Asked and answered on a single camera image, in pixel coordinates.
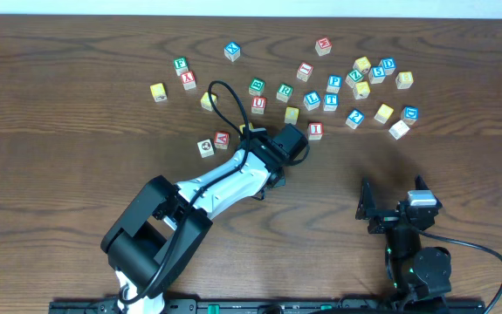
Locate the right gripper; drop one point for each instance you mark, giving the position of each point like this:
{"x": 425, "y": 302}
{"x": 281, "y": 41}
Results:
{"x": 390, "y": 218}

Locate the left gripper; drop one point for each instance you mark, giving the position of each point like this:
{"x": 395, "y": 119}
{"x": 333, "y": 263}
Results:
{"x": 258, "y": 136}

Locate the green R block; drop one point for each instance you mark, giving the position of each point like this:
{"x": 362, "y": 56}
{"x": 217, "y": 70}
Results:
{"x": 284, "y": 93}

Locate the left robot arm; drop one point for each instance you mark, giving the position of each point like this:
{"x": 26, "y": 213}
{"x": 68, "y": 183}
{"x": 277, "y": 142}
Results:
{"x": 153, "y": 240}

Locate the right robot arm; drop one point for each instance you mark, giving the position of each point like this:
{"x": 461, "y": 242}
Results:
{"x": 418, "y": 273}

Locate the red I block lower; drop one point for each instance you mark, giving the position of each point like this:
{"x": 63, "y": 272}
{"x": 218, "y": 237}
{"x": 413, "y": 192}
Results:
{"x": 315, "y": 131}

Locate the red i block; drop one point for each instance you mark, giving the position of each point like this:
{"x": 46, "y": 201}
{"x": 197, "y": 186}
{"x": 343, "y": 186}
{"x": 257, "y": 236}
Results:
{"x": 315, "y": 131}
{"x": 304, "y": 71}

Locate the plain yellow block centre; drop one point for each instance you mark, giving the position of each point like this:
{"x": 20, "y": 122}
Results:
{"x": 291, "y": 115}

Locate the yellow block beside E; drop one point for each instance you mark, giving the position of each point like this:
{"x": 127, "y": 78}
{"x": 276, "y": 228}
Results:
{"x": 244, "y": 126}

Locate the blue L block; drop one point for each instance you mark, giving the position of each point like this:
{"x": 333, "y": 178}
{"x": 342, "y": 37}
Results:
{"x": 311, "y": 100}

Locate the red U block upper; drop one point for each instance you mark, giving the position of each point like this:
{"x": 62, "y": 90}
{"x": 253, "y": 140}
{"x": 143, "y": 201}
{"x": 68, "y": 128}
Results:
{"x": 258, "y": 105}

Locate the blue T block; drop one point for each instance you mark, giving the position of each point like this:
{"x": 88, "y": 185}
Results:
{"x": 331, "y": 102}

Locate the green B block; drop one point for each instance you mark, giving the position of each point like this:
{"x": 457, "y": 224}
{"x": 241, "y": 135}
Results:
{"x": 256, "y": 87}

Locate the white block right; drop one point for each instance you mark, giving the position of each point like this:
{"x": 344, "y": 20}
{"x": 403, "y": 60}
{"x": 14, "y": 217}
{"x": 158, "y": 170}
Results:
{"x": 399, "y": 129}

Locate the blue 2 block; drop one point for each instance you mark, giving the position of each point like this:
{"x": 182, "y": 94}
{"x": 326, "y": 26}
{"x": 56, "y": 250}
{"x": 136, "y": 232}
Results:
{"x": 354, "y": 119}

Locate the red A block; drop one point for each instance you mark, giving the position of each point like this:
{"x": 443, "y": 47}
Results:
{"x": 221, "y": 140}

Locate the red I block upper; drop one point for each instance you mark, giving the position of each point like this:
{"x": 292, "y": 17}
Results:
{"x": 304, "y": 71}

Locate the blue P block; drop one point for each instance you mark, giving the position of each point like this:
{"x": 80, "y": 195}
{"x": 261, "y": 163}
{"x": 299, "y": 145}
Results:
{"x": 334, "y": 83}

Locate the blue D block lower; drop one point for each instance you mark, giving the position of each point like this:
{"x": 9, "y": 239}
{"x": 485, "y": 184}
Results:
{"x": 410, "y": 115}

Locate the blue d block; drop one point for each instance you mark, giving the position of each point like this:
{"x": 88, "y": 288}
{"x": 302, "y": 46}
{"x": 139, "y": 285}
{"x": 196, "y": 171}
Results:
{"x": 388, "y": 65}
{"x": 410, "y": 115}

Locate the white soccer ball block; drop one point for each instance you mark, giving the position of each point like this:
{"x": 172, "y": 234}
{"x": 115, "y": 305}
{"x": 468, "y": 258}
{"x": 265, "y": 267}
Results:
{"x": 205, "y": 148}

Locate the yellow block below Z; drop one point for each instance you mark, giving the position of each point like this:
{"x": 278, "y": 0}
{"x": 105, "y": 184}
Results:
{"x": 361, "y": 90}

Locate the green Z block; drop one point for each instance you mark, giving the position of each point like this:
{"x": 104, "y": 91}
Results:
{"x": 353, "y": 78}

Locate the yellow O block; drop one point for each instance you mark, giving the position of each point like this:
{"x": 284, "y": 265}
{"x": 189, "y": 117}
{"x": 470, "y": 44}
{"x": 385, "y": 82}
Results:
{"x": 209, "y": 101}

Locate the red block top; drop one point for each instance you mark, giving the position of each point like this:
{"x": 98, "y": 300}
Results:
{"x": 323, "y": 46}

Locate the yellow block top right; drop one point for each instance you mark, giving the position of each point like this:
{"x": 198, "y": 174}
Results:
{"x": 362, "y": 65}

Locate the blue 5 block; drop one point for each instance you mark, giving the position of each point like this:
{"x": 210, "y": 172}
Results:
{"x": 376, "y": 75}

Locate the blue X block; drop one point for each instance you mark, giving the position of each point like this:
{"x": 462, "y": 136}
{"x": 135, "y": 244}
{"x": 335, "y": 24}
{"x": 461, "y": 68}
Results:
{"x": 232, "y": 51}

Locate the yellow 8 block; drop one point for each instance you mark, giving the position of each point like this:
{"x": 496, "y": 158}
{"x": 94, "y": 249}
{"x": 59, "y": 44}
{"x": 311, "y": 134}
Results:
{"x": 404, "y": 80}

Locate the red Y block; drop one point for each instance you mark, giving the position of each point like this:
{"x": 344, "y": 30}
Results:
{"x": 188, "y": 80}

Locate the blue D block upper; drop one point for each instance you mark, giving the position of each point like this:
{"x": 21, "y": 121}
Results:
{"x": 388, "y": 65}

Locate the green F block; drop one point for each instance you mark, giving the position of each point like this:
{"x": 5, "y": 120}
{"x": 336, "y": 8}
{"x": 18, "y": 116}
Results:
{"x": 181, "y": 65}

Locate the yellow block far left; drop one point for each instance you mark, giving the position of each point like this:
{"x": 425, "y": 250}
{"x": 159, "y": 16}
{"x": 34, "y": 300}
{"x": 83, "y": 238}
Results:
{"x": 158, "y": 92}

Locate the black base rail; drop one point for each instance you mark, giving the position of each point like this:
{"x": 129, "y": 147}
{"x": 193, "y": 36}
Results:
{"x": 346, "y": 305}

